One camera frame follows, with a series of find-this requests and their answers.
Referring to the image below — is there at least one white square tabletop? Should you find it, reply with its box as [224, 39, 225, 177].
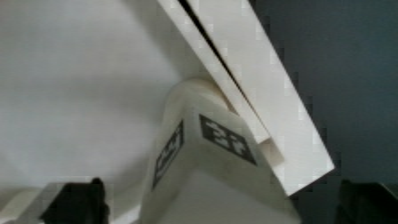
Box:
[0, 0, 208, 224]

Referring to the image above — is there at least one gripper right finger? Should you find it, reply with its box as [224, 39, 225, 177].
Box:
[334, 180, 398, 224]

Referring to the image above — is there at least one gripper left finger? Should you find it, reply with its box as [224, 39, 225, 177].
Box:
[0, 176, 114, 224]

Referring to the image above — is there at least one white U-shaped obstacle fence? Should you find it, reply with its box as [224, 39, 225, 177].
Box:
[186, 0, 334, 194]

